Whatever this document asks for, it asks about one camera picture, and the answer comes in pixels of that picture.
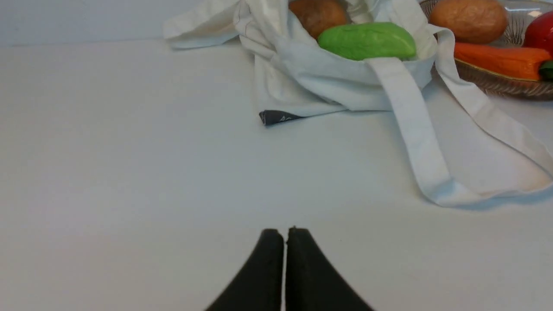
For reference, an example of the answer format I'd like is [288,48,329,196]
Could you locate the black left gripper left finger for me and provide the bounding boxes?
[207,229,284,311]

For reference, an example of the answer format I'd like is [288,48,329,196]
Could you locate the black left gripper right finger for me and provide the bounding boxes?
[285,227,372,311]

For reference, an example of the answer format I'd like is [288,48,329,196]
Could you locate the white cloth tote bag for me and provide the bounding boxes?
[163,0,552,207]

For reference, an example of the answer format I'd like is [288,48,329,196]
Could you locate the orange carrot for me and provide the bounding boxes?
[454,42,552,81]

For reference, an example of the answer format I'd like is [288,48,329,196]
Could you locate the brown potato in bag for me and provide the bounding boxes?
[288,0,350,40]

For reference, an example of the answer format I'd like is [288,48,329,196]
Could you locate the green vegetable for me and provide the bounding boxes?
[318,22,417,61]

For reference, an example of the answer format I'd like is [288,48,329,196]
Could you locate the brown potato in basket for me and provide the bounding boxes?
[429,0,508,44]

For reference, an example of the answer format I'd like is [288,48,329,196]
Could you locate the red bell pepper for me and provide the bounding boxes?
[523,11,553,56]

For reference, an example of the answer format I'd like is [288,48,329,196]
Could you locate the gold wire fruit basket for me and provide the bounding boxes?
[420,0,552,101]

